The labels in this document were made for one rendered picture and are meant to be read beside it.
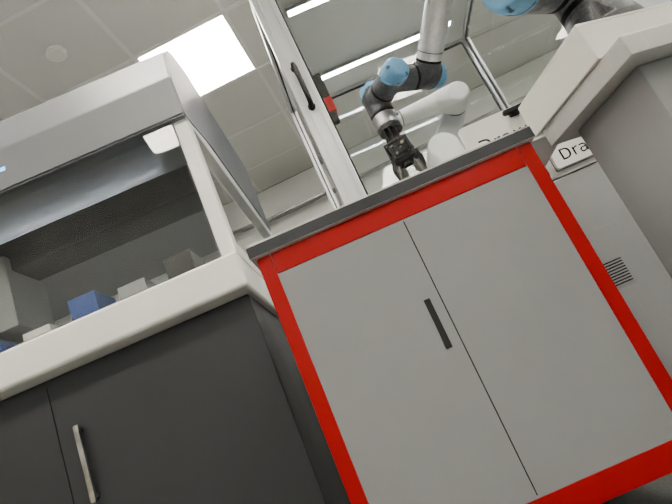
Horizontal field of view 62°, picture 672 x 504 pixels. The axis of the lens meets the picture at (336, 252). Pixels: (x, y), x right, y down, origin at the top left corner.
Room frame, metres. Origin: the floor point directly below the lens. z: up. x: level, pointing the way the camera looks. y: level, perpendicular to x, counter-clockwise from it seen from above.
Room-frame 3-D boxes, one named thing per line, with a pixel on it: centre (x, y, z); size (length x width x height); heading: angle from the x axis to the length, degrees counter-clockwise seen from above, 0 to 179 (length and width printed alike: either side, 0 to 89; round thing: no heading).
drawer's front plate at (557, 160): (1.64, -0.87, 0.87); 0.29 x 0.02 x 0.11; 91
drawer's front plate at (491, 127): (1.32, -0.55, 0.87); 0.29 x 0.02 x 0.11; 91
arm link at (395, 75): (1.40, -0.35, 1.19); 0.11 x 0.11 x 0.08; 28
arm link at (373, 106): (1.48, -0.29, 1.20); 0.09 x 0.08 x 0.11; 28
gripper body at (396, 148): (1.48, -0.29, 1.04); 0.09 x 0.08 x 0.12; 165
